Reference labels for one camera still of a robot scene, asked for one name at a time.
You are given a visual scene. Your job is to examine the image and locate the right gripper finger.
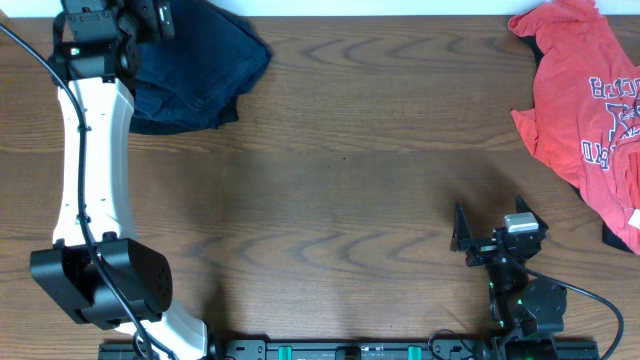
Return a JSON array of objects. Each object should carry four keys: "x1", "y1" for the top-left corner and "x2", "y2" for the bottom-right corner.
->
[
  {"x1": 450, "y1": 203, "x2": 473, "y2": 252},
  {"x1": 515, "y1": 194, "x2": 548, "y2": 231}
]

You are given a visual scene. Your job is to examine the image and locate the navy blue shorts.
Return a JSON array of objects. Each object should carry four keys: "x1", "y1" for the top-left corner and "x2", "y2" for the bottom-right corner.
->
[{"x1": 132, "y1": 0, "x2": 272, "y2": 125}]

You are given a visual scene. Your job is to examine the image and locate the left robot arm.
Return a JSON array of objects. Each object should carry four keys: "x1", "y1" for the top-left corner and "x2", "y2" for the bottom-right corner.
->
[{"x1": 30, "y1": 0, "x2": 209, "y2": 359}]

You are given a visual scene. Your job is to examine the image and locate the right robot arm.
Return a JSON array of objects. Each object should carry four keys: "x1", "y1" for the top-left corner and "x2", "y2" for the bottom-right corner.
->
[{"x1": 450, "y1": 196, "x2": 567, "y2": 359}]

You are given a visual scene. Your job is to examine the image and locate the folded black garment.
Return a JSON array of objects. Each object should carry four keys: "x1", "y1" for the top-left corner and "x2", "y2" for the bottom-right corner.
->
[{"x1": 129, "y1": 96, "x2": 239, "y2": 136}]

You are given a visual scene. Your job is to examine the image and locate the red printed t-shirt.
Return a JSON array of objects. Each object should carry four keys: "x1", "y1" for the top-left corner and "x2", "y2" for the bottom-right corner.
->
[{"x1": 508, "y1": 1, "x2": 639, "y2": 253}]

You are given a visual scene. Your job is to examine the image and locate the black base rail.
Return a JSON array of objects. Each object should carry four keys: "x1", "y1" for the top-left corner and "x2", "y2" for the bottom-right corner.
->
[{"x1": 98, "y1": 337, "x2": 600, "y2": 360}]

